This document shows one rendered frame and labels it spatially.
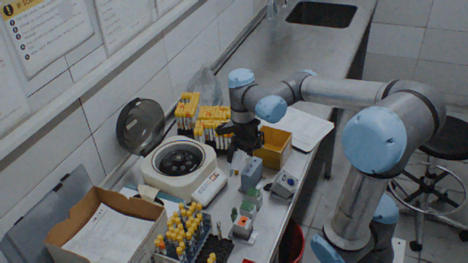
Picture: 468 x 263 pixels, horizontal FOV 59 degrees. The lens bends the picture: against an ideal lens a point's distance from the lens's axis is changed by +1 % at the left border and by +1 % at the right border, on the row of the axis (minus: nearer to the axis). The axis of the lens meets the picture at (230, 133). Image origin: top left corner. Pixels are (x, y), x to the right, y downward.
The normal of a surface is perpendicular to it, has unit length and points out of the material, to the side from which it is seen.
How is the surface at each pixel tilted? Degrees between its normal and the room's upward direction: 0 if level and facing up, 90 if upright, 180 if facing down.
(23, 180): 90
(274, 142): 90
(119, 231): 2
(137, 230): 1
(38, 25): 91
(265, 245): 0
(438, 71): 90
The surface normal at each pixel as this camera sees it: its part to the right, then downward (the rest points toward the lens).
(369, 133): -0.79, 0.33
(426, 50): -0.40, 0.59
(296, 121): -0.06, -0.78
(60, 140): 0.92, 0.21
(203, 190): 0.31, -0.58
